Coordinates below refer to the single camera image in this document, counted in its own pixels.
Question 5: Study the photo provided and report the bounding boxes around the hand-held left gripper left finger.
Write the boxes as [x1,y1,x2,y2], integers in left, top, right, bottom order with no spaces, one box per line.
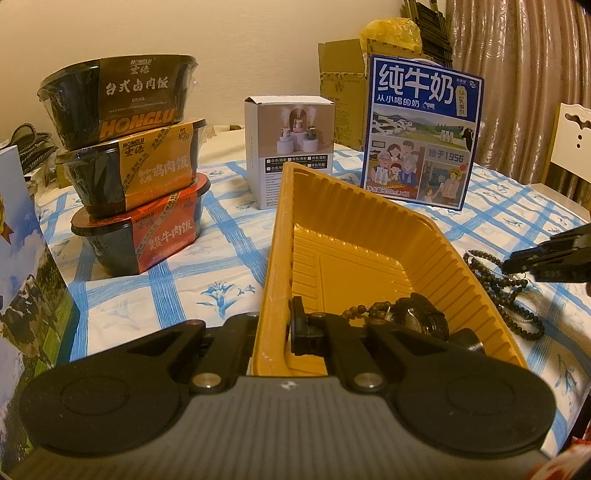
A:
[104,310,262,394]

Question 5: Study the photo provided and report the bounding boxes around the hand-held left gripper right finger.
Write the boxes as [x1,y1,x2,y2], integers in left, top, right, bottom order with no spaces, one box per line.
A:
[288,296,485,393]

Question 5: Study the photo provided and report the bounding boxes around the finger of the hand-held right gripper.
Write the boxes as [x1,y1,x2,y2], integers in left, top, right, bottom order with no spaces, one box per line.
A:
[538,224,591,254]
[501,247,591,284]

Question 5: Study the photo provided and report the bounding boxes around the long dark green bead necklace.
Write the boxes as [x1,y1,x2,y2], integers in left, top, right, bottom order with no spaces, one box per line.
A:
[463,248,547,343]

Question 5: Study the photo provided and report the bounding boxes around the yellow plastic tray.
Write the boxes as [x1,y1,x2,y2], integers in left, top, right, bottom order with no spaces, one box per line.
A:
[249,161,530,377]

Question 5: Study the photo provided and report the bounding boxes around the black bead bracelet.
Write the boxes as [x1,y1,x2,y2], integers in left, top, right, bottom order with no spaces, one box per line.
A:
[342,298,450,343]

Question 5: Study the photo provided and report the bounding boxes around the blue checked tablecloth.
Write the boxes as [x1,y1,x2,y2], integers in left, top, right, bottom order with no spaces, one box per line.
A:
[34,148,591,459]

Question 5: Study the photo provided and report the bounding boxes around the white chair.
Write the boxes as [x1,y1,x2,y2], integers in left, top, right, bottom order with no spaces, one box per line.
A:
[528,102,591,205]

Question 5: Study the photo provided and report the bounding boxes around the red label instant rice bowl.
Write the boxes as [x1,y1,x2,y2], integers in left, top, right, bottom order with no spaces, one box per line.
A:
[70,173,212,277]

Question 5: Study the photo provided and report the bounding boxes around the beige patterned curtain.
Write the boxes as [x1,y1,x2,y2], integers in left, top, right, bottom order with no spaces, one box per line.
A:
[442,0,591,195]

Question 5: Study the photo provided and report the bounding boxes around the small white product box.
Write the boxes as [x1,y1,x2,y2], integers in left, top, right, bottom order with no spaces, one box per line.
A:
[243,95,337,211]

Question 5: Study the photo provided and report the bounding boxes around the blue milk carton box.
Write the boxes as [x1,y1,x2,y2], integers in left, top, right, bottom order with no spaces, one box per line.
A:
[359,54,486,212]

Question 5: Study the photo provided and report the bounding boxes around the orange label instant rice bowl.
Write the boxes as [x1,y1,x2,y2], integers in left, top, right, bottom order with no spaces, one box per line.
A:
[55,117,209,218]

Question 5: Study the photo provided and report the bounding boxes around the blue landscape printed box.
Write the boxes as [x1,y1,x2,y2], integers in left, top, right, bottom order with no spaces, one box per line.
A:
[0,145,82,377]

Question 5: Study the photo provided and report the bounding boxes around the brown cardboard box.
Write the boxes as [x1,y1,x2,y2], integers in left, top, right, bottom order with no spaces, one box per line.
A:
[317,38,376,152]

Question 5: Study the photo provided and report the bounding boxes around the black metal rack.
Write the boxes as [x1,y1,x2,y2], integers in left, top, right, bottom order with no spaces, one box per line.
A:
[399,0,456,78]

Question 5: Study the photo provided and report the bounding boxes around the black instant rice bowl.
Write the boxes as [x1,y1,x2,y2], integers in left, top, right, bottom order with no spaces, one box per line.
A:
[38,54,199,151]

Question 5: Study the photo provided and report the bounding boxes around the yellow plastic bag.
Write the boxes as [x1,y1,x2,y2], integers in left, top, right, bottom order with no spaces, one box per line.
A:
[359,17,424,59]

